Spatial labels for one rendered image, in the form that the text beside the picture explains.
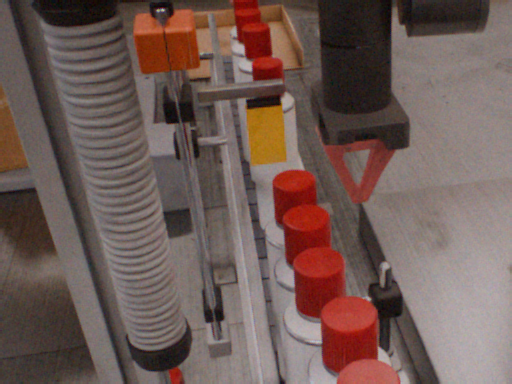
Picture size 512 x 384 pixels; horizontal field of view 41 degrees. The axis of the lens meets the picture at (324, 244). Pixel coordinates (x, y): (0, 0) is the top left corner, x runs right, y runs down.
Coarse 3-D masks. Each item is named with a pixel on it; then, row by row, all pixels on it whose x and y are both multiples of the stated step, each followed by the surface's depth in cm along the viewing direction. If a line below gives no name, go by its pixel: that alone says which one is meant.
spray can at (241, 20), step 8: (248, 8) 86; (240, 16) 84; (248, 16) 83; (256, 16) 84; (240, 24) 84; (240, 32) 85; (240, 40) 85; (232, 48) 87; (240, 48) 86; (232, 56) 87; (240, 56) 86; (240, 104) 90; (240, 112) 91; (240, 120) 92; (248, 160) 95
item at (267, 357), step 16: (208, 16) 123; (224, 80) 99; (224, 112) 90; (240, 176) 76; (240, 192) 74; (240, 208) 71; (240, 224) 69; (256, 256) 64; (256, 272) 62; (256, 288) 60; (256, 304) 59; (256, 320) 57; (256, 336) 56; (272, 352) 54; (272, 368) 53
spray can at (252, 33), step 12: (252, 24) 81; (264, 24) 81; (252, 36) 79; (264, 36) 79; (252, 48) 80; (264, 48) 80; (252, 60) 81; (240, 72) 82; (252, 168) 89; (252, 180) 91
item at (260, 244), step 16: (224, 64) 126; (240, 128) 105; (240, 144) 100; (240, 160) 96; (256, 208) 86; (256, 224) 83; (256, 240) 81; (272, 304) 71; (272, 320) 69; (272, 336) 67
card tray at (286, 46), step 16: (224, 16) 157; (272, 16) 159; (208, 32) 155; (224, 32) 155; (272, 32) 153; (288, 32) 151; (208, 48) 147; (224, 48) 146; (288, 48) 145; (208, 64) 139; (288, 64) 137; (192, 80) 134
